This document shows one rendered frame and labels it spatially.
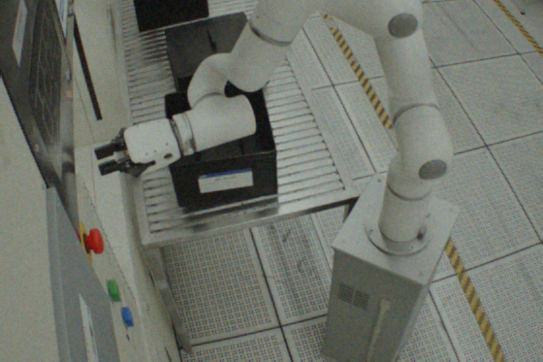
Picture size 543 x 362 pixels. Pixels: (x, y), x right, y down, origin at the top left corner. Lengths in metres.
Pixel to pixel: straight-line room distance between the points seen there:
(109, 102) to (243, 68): 0.61
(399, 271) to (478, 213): 1.18
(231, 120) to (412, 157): 0.38
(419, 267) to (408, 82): 0.57
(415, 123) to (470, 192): 1.49
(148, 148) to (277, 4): 0.39
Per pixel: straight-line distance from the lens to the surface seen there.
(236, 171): 1.60
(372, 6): 1.01
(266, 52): 1.11
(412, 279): 1.57
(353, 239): 1.61
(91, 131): 1.74
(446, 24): 3.70
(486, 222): 2.69
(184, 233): 1.64
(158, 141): 1.23
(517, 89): 3.37
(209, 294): 2.41
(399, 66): 1.17
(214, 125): 1.24
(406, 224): 1.54
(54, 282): 0.66
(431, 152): 1.27
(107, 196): 1.62
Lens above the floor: 2.09
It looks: 48 degrees down
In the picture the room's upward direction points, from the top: 3 degrees counter-clockwise
